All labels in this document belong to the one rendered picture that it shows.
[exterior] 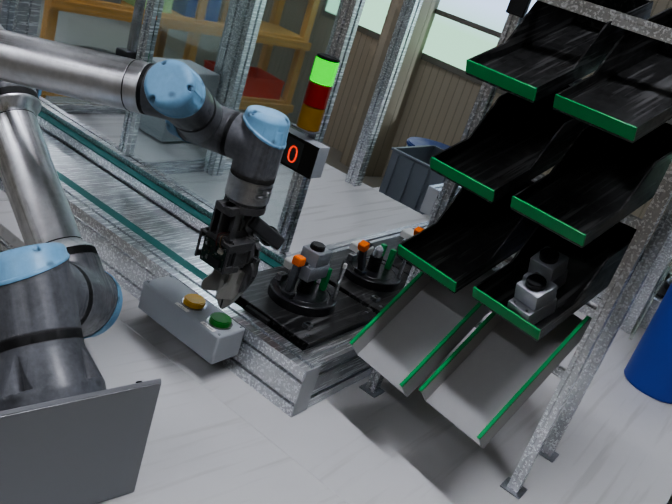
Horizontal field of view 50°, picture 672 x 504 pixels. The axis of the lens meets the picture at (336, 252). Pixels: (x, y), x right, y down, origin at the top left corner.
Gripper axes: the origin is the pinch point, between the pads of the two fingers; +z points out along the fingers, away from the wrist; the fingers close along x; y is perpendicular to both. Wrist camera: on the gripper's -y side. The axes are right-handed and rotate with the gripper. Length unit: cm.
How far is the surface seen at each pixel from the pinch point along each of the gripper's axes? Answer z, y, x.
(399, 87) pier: 25, -412, -216
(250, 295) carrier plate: 3.8, -11.7, -3.8
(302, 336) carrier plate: 3.8, -10.3, 11.3
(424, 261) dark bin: -20.1, -12.8, 27.4
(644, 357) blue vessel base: 7, -95, 57
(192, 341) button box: 9.0, 3.5, -2.1
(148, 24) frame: -30, -35, -74
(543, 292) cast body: -25, -13, 47
